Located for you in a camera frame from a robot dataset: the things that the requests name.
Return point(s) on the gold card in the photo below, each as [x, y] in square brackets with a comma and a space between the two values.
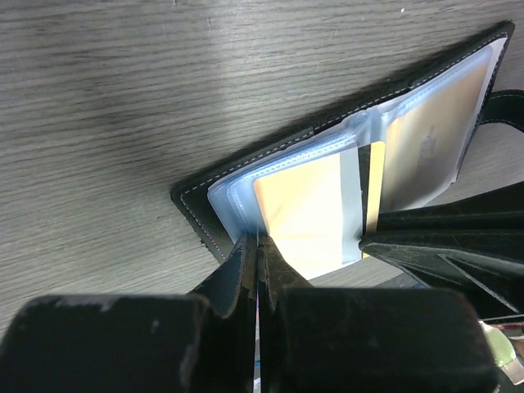
[425, 139]
[317, 212]

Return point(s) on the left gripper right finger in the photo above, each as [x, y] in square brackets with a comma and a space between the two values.
[331, 339]

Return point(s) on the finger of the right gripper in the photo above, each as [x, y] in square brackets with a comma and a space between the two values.
[473, 246]

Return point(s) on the gold card in sleeve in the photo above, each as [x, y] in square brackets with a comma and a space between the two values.
[425, 139]

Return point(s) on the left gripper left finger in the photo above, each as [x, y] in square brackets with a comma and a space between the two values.
[202, 341]

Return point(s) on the black leather card holder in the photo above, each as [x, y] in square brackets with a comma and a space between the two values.
[220, 202]

